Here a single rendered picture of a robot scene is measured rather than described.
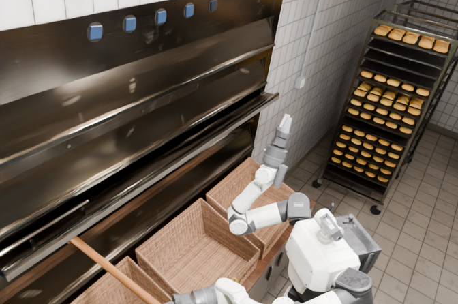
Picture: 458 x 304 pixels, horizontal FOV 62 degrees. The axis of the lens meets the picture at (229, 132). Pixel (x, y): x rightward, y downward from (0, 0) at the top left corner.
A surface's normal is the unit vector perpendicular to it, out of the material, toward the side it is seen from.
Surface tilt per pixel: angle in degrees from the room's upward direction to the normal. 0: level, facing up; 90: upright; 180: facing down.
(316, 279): 85
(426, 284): 0
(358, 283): 24
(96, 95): 70
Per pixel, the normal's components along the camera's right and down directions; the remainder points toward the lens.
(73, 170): 0.81, 0.09
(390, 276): 0.13, -0.83
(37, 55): 0.82, 0.40
